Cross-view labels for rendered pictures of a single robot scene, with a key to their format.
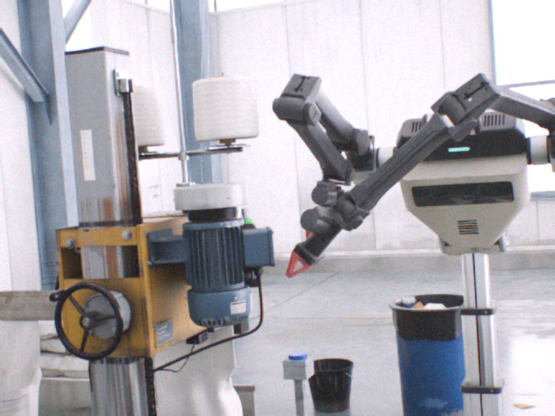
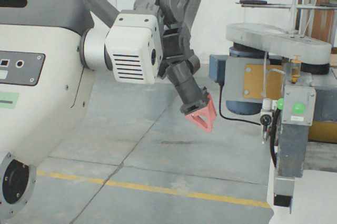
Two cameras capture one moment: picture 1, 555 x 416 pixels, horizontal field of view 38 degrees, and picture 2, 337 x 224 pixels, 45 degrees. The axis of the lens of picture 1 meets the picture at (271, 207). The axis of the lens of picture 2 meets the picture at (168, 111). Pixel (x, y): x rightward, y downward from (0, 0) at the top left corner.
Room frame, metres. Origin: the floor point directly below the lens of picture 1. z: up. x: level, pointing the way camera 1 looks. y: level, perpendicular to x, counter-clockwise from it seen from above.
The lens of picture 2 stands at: (3.43, -0.34, 1.61)
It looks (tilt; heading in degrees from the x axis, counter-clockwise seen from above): 19 degrees down; 173
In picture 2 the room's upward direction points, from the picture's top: 1 degrees clockwise
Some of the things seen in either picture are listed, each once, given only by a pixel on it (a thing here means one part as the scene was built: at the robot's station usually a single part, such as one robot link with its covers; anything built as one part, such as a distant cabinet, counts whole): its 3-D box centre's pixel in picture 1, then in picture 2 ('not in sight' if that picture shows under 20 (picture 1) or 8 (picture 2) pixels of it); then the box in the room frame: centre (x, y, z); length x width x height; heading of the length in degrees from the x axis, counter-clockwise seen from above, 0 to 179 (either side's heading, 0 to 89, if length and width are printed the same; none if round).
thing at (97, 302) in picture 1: (106, 314); not in sight; (1.86, 0.40, 1.14); 0.11 x 0.06 x 0.11; 69
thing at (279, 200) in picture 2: (239, 323); (283, 196); (2.42, 0.12, 0.98); 0.09 x 0.05 x 0.05; 159
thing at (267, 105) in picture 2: not in sight; (266, 122); (2.22, 0.13, 1.14); 0.05 x 0.04 x 0.16; 159
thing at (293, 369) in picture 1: (298, 366); not in sight; (2.52, -0.05, 0.81); 0.08 x 0.08 x 0.06; 69
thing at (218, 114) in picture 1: (225, 110); not in sight; (2.07, 0.10, 1.61); 0.17 x 0.17 x 0.17
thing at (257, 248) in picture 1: (258, 252); (221, 71); (1.94, 0.04, 1.25); 0.10 x 0.08 x 0.12; 4
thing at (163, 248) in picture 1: (177, 247); (270, 62); (1.93, 0.23, 1.27); 0.12 x 0.09 x 0.09; 159
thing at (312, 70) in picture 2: not in sight; (313, 66); (2.32, 0.21, 1.35); 0.09 x 0.09 x 0.03
